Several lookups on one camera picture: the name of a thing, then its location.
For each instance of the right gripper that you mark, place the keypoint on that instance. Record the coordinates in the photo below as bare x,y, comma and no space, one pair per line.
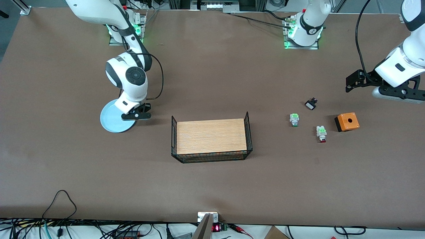
147,108

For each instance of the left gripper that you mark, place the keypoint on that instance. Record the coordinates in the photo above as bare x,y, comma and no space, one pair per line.
369,79

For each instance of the light blue round plate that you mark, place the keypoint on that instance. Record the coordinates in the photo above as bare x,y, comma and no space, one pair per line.
111,121

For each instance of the red push button switch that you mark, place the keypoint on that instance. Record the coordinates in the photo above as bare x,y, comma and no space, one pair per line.
321,132

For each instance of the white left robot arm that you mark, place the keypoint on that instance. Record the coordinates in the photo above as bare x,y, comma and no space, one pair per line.
312,23

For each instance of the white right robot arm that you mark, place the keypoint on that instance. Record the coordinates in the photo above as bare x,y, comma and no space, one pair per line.
127,83

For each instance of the orange black button box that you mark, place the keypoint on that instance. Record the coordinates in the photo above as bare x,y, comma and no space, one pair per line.
348,121

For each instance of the wooden board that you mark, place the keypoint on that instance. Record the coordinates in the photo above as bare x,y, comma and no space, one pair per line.
212,136

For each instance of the lit equipment panel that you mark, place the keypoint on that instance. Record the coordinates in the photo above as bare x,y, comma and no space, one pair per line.
214,5

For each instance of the black red power strip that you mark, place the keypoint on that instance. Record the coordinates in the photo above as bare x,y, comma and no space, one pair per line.
127,235

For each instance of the grey metal pole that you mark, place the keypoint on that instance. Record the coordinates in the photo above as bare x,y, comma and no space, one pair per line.
203,230

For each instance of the red digit display module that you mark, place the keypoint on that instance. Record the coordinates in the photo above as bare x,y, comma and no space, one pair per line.
216,228

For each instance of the brown cardboard piece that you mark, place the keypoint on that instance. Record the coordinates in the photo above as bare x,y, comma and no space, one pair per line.
275,234

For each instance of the small black white switch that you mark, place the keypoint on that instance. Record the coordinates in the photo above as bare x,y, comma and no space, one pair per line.
310,105

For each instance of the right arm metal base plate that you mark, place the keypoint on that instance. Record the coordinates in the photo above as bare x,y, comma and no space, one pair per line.
114,41

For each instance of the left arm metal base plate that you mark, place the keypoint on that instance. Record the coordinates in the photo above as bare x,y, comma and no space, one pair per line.
298,47

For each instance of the green push button switch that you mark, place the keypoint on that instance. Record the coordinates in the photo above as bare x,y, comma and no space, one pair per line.
294,118

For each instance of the small silver metal bracket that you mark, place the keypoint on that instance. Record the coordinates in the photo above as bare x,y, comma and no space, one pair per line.
202,216

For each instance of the aluminium frame profile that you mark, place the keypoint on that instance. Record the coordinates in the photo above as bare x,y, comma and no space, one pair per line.
25,10

